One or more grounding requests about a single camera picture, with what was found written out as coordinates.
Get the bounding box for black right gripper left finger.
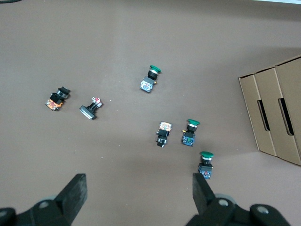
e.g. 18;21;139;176
0;173;88;226

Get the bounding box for black flat-head switch red terminals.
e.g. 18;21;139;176
79;96;103;121

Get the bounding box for black selector switch orange block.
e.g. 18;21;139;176
44;86;71;112
155;121;173;148

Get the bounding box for green mushroom button blue block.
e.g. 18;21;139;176
139;65;163;94
198;151;214;180
181;119;201;147

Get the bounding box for brown cardboard box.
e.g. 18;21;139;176
238;54;301;167

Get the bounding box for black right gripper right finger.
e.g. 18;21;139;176
187;173;292;226

